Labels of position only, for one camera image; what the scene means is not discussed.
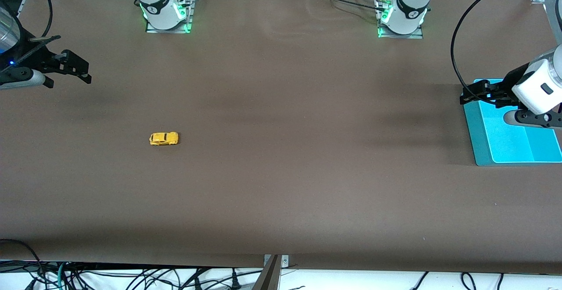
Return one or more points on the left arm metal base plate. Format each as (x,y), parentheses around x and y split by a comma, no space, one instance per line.
(400,36)

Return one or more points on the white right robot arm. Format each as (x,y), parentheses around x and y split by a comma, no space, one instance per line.
(158,9)

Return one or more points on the dark angled support beam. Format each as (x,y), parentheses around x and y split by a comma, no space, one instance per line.
(268,279)

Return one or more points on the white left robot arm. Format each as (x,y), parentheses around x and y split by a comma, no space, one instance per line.
(412,4)

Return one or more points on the teal plastic storage bin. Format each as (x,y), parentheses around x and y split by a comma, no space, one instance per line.
(509,149)

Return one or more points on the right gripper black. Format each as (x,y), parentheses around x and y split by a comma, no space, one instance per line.
(38,57)

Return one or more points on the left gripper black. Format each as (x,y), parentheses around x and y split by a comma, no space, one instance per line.
(508,82)

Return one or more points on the yellow toy beetle car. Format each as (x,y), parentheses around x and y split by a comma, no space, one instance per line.
(163,139)

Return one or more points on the silver table edge bracket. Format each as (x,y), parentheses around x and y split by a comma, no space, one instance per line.
(285,261)

